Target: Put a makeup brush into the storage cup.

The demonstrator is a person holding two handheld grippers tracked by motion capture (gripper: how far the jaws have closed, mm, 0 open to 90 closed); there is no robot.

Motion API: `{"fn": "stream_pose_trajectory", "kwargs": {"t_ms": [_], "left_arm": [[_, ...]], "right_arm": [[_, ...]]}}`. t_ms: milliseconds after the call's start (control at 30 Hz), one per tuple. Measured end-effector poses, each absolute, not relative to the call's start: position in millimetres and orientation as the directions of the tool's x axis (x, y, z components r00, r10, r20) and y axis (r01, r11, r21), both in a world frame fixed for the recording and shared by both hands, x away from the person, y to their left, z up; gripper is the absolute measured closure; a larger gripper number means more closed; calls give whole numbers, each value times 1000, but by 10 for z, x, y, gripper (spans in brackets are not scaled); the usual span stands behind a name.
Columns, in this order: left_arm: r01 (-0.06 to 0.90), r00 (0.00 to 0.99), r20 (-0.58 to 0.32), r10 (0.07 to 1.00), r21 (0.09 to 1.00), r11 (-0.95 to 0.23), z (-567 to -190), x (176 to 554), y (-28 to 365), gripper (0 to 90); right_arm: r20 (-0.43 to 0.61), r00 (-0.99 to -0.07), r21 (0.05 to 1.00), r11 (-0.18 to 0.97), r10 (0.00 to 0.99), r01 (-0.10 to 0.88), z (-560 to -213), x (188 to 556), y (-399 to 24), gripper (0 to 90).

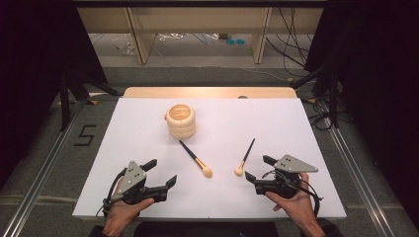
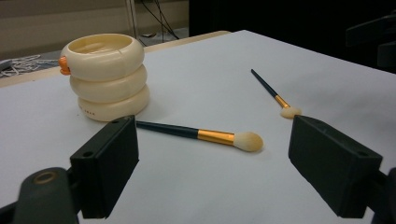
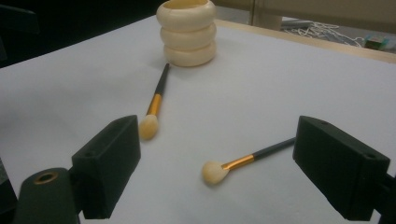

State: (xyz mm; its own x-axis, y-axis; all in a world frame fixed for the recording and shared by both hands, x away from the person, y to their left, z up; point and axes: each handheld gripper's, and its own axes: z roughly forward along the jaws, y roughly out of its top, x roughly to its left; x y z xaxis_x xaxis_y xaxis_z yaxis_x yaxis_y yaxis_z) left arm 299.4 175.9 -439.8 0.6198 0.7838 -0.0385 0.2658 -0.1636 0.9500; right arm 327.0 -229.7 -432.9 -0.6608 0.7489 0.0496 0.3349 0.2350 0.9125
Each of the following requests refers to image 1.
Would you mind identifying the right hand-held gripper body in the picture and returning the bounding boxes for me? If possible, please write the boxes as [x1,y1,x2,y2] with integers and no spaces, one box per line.
[254,154,319,199]

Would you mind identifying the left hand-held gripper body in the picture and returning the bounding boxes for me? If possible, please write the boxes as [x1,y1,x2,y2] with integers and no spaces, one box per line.
[110,160,169,205]

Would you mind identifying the small black makeup brush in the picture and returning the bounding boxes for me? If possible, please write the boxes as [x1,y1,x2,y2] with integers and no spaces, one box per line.
[233,137,257,178]

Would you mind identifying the large black makeup brush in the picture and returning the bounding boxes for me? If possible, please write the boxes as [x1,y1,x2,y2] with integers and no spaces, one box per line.
[178,139,214,179]

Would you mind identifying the cream ribbed brush holder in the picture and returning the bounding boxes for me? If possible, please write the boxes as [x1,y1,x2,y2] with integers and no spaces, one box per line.
[164,104,198,140]

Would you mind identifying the person's left hand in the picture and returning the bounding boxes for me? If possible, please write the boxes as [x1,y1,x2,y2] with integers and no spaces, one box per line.
[102,177,155,237]

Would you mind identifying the person's right hand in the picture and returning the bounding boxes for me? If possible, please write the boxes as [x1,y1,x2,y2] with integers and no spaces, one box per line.
[265,172,322,233]

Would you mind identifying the white foam board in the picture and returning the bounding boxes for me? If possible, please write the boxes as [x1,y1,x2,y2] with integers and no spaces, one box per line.
[72,97,348,221]

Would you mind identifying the black metal stand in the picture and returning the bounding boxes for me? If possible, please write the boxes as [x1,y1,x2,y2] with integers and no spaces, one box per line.
[58,65,122,132]
[291,60,340,128]

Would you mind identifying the wooden table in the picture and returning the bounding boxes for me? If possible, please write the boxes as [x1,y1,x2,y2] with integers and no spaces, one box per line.
[123,86,298,100]

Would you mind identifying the wooden shelf unit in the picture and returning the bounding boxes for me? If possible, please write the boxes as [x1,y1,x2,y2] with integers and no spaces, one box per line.
[76,6,325,65]

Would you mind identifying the clear plastic bag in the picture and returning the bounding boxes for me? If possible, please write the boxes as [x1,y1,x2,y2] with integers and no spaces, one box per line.
[115,39,136,56]

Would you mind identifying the black curtain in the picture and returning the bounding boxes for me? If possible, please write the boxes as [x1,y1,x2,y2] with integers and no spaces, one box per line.
[0,0,108,186]
[304,0,419,228]

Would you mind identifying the left hand-held gripper cable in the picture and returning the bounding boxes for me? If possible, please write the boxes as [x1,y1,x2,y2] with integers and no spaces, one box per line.
[96,167,128,219]

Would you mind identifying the black floor cable bundle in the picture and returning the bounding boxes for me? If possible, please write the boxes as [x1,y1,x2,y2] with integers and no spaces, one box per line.
[307,97,334,131]

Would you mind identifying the aluminium floor rail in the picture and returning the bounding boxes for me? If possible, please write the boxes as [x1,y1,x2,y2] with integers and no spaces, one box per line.
[1,102,87,237]
[327,124,394,237]

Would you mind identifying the white cord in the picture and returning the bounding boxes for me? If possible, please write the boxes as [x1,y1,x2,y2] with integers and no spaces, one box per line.
[157,32,186,42]

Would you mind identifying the hanging black cables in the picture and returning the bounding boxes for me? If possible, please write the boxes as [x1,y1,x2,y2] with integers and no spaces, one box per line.
[265,7,312,78]

